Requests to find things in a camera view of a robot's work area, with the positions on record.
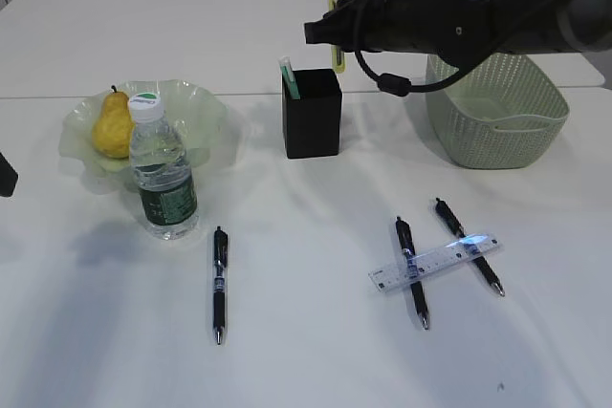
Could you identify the black pen right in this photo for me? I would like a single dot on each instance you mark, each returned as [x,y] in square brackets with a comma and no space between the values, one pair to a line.
[456,228]

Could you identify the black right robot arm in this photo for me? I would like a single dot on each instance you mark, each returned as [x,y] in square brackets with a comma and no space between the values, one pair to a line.
[549,26]

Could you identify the green plastic woven basket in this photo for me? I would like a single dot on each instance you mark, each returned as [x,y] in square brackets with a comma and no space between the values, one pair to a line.
[503,115]

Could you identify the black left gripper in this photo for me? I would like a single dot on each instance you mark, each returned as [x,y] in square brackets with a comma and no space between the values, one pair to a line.
[8,177]

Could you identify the black square pen holder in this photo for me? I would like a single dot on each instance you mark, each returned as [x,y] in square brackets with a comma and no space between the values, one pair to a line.
[311,123]

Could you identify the yellow pear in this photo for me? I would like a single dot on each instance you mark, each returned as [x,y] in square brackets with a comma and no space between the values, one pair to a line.
[111,133]

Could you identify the black pen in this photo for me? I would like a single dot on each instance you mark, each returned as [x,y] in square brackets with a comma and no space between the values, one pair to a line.
[220,261]
[456,228]
[404,234]

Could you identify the black pen left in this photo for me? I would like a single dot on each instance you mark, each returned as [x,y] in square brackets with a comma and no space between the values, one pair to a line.
[220,261]

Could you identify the green wavy glass plate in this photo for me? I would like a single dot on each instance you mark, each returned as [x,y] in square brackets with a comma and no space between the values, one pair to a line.
[196,114]

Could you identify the clear plastic ruler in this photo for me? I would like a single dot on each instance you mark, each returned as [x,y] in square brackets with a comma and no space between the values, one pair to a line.
[434,262]

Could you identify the mint green utility knife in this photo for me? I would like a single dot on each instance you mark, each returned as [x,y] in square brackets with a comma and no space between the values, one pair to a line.
[289,76]

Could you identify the black pen middle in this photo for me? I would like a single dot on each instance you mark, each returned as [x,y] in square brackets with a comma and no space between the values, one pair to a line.
[404,234]

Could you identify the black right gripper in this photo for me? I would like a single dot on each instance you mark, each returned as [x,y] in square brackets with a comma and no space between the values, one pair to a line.
[453,29]

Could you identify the clear plastic water bottle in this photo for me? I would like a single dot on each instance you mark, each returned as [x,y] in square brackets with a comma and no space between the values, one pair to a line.
[161,170]

